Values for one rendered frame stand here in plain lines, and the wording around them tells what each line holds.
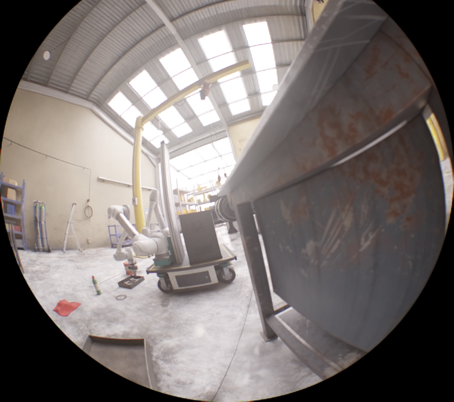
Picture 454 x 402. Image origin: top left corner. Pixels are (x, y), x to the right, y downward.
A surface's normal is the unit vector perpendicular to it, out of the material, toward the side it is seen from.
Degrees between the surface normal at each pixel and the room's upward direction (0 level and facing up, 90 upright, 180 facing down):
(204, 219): 90
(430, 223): 90
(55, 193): 90
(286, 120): 180
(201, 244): 90
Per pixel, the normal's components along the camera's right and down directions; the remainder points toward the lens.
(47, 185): 0.94, -0.29
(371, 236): -0.96, 0.16
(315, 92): 0.22, 0.94
